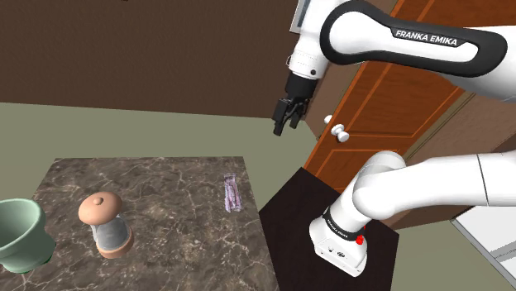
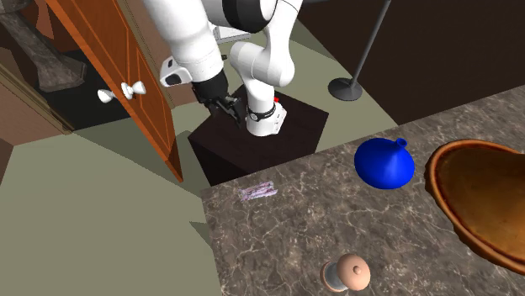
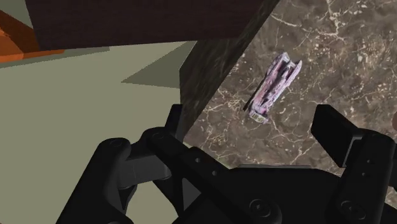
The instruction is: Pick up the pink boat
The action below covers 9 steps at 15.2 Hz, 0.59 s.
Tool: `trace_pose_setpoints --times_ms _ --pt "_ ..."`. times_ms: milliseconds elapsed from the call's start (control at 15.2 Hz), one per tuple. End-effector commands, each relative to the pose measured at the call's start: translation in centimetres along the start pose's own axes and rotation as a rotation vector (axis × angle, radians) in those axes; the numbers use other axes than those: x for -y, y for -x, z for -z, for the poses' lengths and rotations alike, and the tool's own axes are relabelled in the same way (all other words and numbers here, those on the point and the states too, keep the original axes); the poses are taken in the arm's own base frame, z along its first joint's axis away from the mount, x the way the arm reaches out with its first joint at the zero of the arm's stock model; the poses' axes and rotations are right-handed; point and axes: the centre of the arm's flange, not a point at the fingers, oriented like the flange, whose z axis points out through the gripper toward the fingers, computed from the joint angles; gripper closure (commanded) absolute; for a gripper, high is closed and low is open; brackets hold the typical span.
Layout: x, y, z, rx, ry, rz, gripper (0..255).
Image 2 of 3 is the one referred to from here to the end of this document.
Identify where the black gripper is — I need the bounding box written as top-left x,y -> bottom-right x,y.
190,67 -> 244,129

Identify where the dark robot stand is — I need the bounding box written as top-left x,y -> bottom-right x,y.
188,83 -> 330,188

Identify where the purple snack wrapper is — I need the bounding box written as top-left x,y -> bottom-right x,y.
238,180 -> 278,203

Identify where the orange wooden door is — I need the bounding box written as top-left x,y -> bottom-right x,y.
44,0 -> 184,183

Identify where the grey floor lamp stand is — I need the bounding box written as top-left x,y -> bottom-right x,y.
327,0 -> 393,102

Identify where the blue squat vase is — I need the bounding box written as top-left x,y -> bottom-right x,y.
353,137 -> 416,190

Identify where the brown wooden bowl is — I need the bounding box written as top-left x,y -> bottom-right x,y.
424,139 -> 525,276

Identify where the grey stone pedestal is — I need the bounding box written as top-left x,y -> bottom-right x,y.
0,0 -> 88,93

